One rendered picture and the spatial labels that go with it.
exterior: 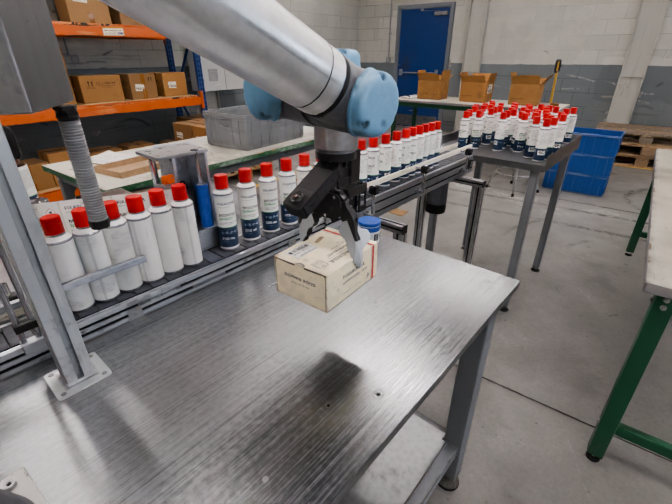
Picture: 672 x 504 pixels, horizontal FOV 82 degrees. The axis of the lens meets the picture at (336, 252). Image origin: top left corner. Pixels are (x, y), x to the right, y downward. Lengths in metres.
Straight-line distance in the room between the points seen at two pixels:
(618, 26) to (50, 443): 7.63
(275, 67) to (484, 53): 7.67
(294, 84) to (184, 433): 0.54
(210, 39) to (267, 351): 0.59
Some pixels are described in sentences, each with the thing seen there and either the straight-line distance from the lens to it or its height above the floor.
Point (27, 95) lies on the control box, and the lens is 0.69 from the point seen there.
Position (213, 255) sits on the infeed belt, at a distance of 1.08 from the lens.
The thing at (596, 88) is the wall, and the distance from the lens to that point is 7.68.
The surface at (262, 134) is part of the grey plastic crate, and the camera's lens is 2.70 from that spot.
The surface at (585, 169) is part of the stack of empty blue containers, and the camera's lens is 4.95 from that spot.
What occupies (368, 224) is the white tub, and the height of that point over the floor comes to 0.90.
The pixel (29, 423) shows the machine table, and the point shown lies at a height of 0.83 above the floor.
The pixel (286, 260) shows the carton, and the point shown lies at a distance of 0.69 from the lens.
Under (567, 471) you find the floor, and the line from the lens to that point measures 1.83.
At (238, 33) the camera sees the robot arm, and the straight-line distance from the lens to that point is 0.38.
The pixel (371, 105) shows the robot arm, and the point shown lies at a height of 1.31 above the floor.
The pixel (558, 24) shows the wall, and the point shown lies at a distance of 7.77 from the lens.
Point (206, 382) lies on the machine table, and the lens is 0.77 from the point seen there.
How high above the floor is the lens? 1.36
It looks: 27 degrees down
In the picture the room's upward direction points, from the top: straight up
